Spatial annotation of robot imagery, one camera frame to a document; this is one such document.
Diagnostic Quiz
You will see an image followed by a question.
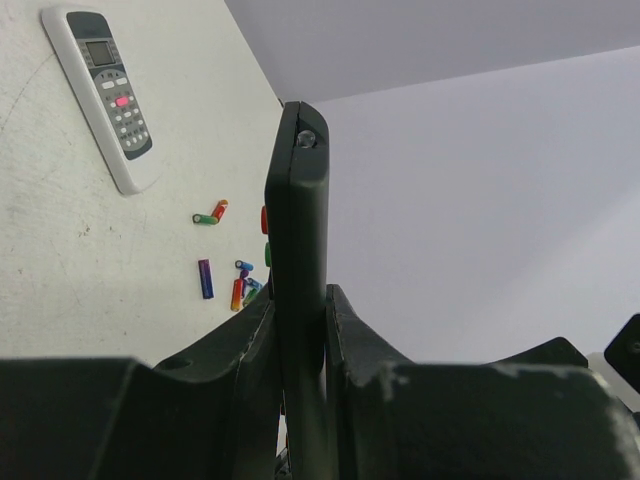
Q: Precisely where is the green yellow battery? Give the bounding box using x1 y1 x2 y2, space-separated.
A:
243 289 258 307

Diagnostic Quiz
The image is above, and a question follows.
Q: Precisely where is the red yellow battery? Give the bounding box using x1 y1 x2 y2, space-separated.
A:
230 278 244 312

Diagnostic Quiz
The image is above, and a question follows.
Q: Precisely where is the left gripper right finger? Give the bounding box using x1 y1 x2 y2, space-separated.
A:
326 285 635 479

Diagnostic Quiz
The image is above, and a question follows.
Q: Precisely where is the white grey AC remote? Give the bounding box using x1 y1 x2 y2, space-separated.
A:
41 5 160 196

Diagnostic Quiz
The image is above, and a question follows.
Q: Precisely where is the purple blue battery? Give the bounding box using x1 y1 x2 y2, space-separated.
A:
197 259 215 300

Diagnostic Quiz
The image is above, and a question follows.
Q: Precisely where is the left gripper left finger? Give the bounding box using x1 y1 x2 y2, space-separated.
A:
1 294 280 479

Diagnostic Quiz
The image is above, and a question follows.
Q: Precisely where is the green red battery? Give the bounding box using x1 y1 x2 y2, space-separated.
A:
192 214 219 225

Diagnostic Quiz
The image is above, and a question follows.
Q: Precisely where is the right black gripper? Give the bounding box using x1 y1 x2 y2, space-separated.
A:
500 314 639 415

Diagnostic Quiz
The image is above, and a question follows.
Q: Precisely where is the black TV remote control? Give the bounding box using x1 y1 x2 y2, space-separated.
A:
265 101 333 479

